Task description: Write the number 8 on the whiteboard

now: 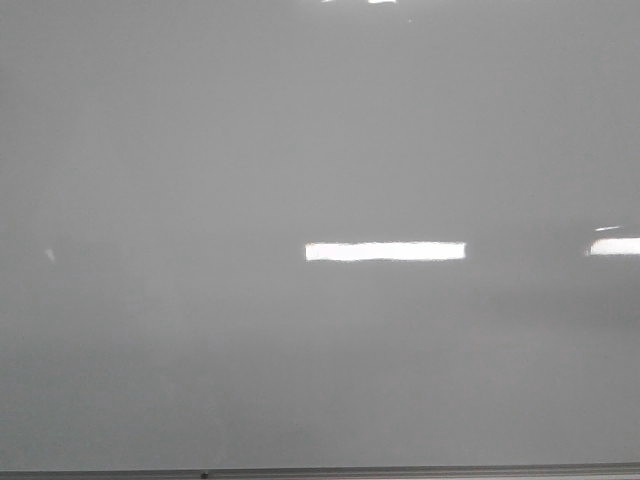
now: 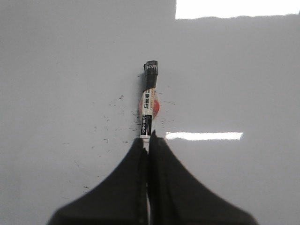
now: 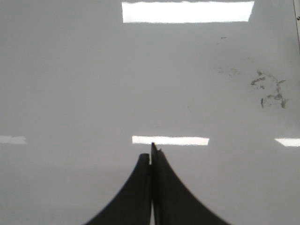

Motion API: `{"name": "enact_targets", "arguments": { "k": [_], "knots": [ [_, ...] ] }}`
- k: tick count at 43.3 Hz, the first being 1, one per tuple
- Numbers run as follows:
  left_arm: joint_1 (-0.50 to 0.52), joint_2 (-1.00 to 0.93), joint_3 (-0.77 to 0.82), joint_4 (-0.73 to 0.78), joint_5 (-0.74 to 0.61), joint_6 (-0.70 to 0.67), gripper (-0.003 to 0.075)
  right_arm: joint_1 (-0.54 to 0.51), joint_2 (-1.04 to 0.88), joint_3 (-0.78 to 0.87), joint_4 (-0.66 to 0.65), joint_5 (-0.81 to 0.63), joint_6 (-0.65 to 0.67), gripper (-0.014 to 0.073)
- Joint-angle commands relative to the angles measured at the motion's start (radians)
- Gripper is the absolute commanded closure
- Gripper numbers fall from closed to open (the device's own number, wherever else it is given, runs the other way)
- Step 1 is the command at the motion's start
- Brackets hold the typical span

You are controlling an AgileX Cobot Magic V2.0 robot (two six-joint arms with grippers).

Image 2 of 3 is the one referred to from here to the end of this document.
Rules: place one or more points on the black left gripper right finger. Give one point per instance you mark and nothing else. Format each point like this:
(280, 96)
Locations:
(178, 198)

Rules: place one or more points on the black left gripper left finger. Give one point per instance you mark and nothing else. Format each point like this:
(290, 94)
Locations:
(120, 199)

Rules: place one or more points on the black white whiteboard marker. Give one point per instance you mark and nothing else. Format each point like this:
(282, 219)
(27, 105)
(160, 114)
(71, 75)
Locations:
(147, 102)

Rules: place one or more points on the white whiteboard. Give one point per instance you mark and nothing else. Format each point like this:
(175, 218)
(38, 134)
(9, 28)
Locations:
(70, 83)

